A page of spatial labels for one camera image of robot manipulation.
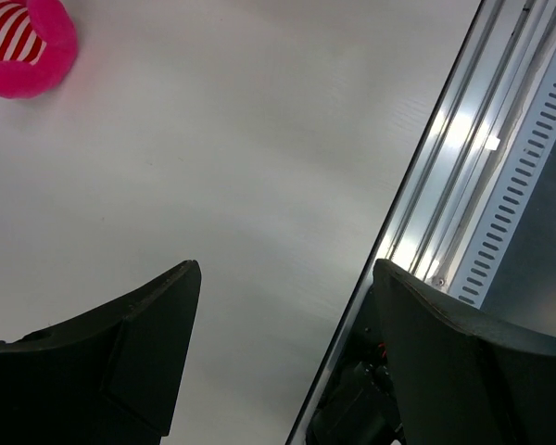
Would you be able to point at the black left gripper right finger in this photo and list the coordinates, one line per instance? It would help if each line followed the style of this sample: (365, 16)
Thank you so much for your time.
(462, 376)

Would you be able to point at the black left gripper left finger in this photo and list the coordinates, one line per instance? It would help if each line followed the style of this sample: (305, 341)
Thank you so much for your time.
(111, 375)

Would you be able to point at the white pink glasses plush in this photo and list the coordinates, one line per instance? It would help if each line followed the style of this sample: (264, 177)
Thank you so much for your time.
(38, 47)

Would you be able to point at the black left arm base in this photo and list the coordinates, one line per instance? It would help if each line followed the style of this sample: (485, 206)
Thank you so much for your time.
(359, 404)

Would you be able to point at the white slotted cable duct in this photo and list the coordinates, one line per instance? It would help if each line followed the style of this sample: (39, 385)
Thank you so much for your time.
(515, 184)

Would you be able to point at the aluminium mounting rail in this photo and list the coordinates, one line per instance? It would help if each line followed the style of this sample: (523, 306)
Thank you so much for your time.
(426, 232)

